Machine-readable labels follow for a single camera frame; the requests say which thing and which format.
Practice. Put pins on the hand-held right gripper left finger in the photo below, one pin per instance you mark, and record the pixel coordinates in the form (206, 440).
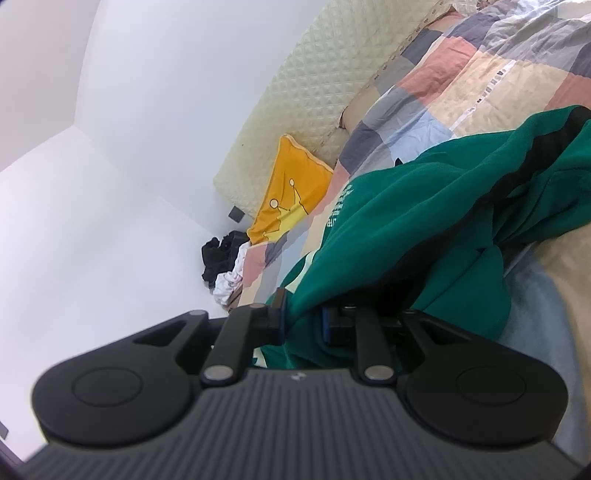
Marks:
(281, 318)

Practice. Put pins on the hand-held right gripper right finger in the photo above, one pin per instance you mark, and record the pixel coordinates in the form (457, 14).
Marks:
(325, 325)

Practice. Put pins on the green hoodie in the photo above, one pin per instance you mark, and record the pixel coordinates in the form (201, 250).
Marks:
(415, 221)

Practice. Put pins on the black clothes pile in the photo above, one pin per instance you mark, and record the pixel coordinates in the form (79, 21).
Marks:
(217, 258)

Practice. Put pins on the white crumpled cloth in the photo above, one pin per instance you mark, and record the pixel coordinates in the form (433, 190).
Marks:
(226, 281)

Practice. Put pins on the yellow crown print pillow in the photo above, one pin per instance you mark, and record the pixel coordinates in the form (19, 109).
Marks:
(286, 175)

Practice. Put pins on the beige patchwork pillow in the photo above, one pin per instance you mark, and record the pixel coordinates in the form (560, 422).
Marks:
(358, 110)

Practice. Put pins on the cream quilted headboard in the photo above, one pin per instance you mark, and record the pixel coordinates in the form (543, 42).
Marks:
(300, 83)

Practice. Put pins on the patchwork checked duvet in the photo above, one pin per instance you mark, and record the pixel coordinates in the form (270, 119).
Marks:
(461, 92)

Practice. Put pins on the dark wall switch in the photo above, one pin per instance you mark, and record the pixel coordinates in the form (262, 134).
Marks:
(237, 214)

